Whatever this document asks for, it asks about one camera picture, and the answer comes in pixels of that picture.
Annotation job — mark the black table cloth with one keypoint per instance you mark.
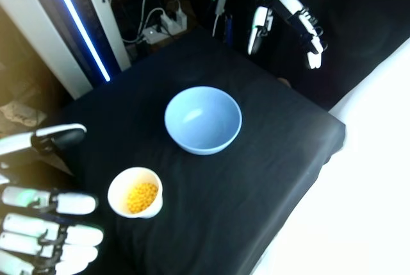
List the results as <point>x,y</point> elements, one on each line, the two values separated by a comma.
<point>224,207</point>

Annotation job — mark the white pillar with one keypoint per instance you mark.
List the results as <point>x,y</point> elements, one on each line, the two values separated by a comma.
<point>32,31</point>

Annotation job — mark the white hanging adapter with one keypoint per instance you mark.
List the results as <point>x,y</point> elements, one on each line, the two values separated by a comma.
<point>221,2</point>

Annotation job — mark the white power strip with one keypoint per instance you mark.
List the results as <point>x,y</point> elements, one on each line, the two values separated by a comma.
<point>166,25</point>

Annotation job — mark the white plastic cup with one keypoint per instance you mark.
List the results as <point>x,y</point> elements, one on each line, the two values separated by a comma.
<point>118,188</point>

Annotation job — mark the blue bowl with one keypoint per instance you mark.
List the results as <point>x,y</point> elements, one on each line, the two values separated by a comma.
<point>205,118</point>

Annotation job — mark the pile of yellow beads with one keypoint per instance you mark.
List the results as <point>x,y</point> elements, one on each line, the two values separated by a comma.
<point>142,198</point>

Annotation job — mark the crumpled grey paper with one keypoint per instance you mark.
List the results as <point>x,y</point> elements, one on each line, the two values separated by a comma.
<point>19,114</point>

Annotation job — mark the blue-white LED light strip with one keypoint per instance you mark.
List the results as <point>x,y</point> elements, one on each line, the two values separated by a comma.
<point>80,28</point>

